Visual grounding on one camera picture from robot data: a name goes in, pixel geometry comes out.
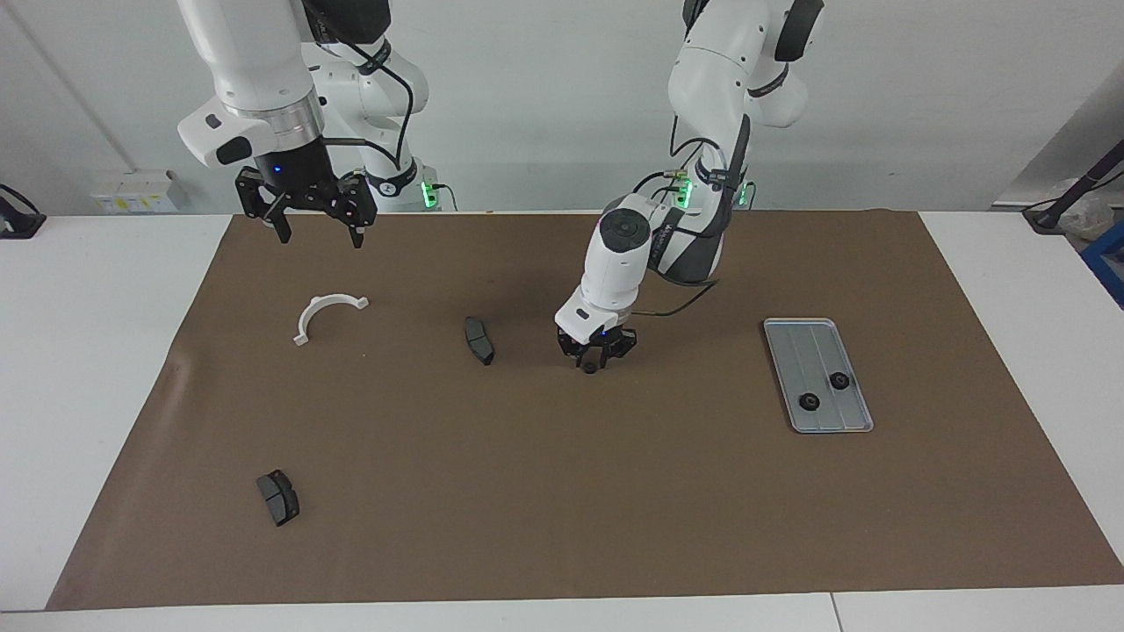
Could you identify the blue crate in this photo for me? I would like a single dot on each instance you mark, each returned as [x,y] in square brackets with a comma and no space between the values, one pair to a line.
[1108,259]

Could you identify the white curved plastic bracket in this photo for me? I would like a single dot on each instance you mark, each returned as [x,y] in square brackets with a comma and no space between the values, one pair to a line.
[309,313]

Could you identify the white cardboard box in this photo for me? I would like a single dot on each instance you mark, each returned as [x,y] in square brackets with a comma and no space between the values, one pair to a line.
[132,184]

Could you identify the clear plastic bag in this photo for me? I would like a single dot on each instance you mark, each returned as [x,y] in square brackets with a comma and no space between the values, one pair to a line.
[1098,212]

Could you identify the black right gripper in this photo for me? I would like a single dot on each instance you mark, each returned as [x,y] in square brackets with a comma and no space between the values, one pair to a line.
[303,184]

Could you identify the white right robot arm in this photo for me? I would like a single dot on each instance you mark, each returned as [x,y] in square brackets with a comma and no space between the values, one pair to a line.
[255,53]

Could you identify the large black bearing gear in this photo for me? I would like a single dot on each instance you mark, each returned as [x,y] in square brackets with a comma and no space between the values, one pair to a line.
[803,403]
[834,381]

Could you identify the black clamp mount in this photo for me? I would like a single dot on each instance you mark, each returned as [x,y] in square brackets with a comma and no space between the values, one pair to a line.
[18,224]

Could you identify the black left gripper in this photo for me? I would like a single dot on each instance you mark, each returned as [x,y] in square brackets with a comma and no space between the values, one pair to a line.
[599,344]

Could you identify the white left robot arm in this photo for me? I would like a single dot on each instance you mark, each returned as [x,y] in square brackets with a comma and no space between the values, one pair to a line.
[619,254]

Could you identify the silver metal tray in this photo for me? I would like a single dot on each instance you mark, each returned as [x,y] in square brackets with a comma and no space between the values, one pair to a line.
[808,360]

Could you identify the brown table mat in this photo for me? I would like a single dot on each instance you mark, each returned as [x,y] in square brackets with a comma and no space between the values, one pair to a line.
[615,491]

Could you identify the short grey brake pad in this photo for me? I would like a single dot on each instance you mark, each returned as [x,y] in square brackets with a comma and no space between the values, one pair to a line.
[279,500]

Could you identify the long grey brake pad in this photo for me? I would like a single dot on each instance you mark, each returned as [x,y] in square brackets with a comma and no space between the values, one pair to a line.
[479,341]

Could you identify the black stand pole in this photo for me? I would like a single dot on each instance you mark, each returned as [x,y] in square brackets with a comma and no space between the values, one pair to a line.
[1067,197]

